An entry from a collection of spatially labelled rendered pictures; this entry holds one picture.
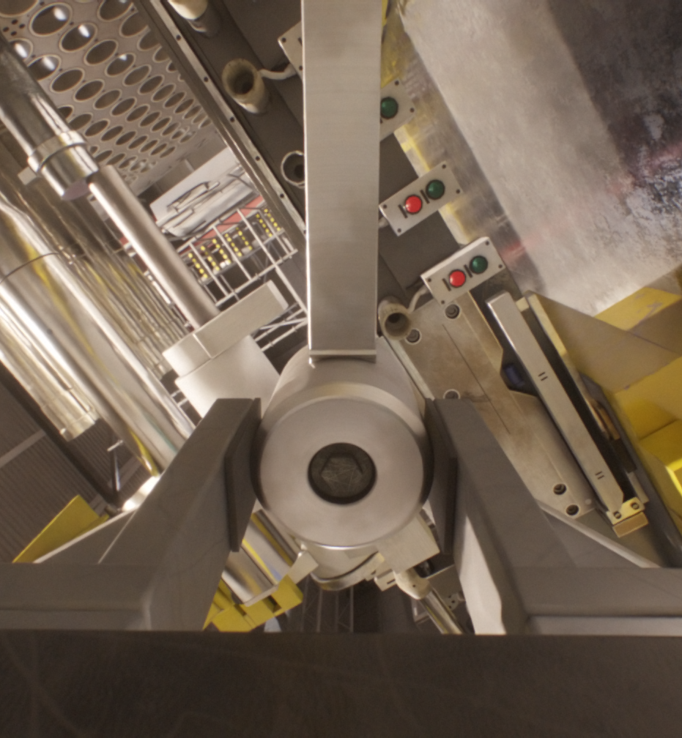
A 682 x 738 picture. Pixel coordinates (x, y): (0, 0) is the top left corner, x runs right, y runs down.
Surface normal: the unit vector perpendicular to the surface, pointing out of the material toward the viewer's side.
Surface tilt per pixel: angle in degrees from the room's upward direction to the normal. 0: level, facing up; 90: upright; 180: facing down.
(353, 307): 90
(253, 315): 90
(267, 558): 130
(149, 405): 138
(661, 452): 90
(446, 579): 90
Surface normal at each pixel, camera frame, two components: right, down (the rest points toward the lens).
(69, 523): 0.84, -0.52
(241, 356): 0.66, -0.25
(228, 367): 0.41, -0.02
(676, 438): -0.55, -0.80
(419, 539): -0.02, 0.29
